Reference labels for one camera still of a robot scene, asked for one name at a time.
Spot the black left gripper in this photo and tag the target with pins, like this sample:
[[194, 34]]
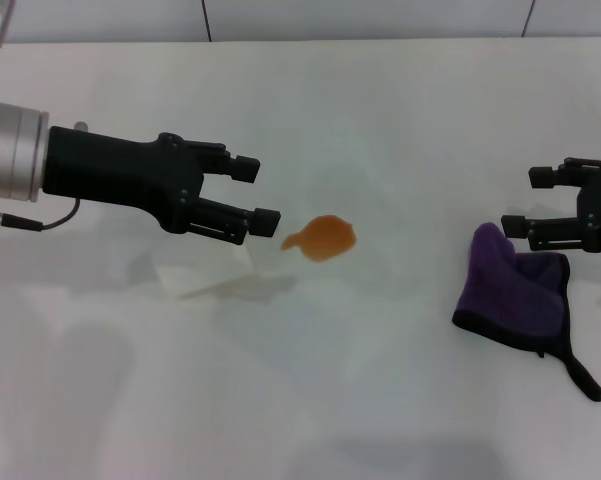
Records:
[[110, 170]]

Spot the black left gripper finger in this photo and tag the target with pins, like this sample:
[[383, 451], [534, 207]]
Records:
[[265, 222]]

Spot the white paper cup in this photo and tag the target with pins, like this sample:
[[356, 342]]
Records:
[[200, 275]]

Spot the purple blue rag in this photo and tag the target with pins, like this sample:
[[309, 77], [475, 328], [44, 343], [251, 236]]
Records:
[[510, 295]]

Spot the brown liquid stain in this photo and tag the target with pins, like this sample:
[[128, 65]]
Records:
[[325, 240]]

